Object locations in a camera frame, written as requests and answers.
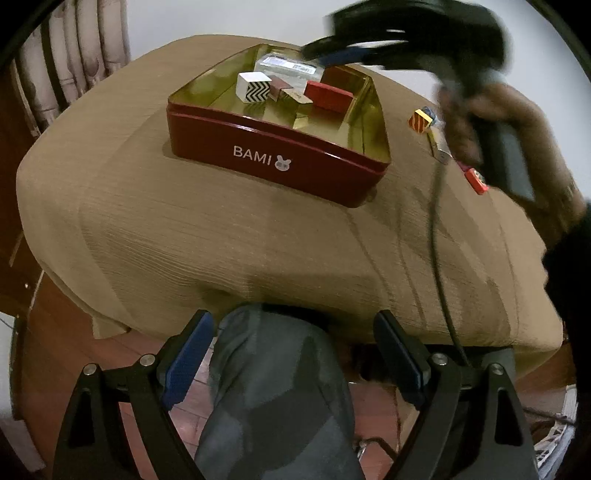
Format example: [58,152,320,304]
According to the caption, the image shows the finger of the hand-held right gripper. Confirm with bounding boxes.
[318,45,398,69]
[302,33,407,57]

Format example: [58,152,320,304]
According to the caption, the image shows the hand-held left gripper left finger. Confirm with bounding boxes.
[53,309,218,480]

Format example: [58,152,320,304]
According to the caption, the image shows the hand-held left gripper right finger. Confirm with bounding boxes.
[373,310,541,480]

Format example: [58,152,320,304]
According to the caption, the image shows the red yellow striped cube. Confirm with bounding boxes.
[407,106,438,134]

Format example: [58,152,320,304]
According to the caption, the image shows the small pale wooden block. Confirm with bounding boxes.
[428,130,452,165]

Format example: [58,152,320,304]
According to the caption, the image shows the red tin box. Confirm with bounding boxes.
[166,43,392,209]

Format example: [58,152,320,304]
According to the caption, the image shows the small red block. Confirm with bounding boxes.
[463,167,490,195]

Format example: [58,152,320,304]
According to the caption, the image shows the person's right forearm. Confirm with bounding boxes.
[541,198,591,356]

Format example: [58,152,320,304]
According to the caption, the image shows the person's right hand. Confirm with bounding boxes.
[438,84,586,227]

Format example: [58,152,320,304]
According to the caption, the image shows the red rectangular block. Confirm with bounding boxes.
[304,80,354,114]

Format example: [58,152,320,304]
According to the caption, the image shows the clear plastic case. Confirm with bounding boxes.
[255,52,325,80]

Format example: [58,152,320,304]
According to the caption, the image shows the tan wooden block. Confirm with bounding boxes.
[281,88,311,108]

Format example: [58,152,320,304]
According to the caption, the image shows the white zigzag block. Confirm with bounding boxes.
[236,71,274,105]

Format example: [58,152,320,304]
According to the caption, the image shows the person's leg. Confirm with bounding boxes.
[194,305,366,480]

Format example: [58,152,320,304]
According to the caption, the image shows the tan tablecloth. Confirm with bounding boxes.
[16,34,568,367]

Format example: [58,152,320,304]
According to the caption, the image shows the pale curtain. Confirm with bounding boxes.
[13,0,134,137]

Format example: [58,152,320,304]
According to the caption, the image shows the black cable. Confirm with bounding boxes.
[427,138,471,366]

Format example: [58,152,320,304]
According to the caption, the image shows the white wire rack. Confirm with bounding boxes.
[533,385,580,480]

